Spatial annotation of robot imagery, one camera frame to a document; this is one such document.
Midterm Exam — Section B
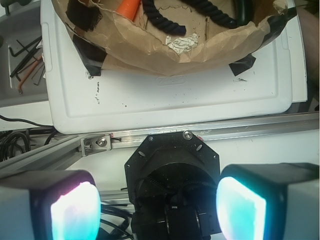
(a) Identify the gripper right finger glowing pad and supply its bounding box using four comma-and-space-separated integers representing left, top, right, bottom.
216, 162, 320, 240

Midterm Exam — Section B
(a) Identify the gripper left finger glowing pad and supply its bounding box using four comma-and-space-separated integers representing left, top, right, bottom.
0, 170, 101, 240

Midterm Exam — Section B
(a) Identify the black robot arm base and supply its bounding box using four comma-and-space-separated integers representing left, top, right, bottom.
124, 135, 221, 240

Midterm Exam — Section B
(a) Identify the orange carrot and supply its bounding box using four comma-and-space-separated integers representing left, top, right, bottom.
116, 0, 140, 21

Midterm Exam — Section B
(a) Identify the white plastic bin lid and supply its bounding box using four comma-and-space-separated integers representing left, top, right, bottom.
40, 0, 307, 134

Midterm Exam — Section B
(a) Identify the grey tool tray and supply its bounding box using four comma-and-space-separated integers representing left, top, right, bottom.
0, 10, 48, 107

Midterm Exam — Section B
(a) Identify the set of hex keys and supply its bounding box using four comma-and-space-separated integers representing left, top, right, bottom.
8, 36, 44, 95

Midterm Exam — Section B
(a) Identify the brown paper bag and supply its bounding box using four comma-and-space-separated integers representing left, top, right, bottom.
52, 0, 297, 77

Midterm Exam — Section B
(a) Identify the crumpled white paper ball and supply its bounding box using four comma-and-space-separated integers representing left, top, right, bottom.
165, 33, 199, 55

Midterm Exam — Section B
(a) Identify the dark green curved toy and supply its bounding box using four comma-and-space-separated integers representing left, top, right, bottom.
235, 0, 254, 27

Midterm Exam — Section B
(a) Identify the aluminium extrusion rail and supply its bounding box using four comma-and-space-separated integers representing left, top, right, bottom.
0, 111, 320, 172

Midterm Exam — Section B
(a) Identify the black cable bundle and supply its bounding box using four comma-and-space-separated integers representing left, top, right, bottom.
0, 113, 61, 163

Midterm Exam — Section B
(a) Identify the dark blue rope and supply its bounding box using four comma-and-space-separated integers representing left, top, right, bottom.
141, 0, 238, 36

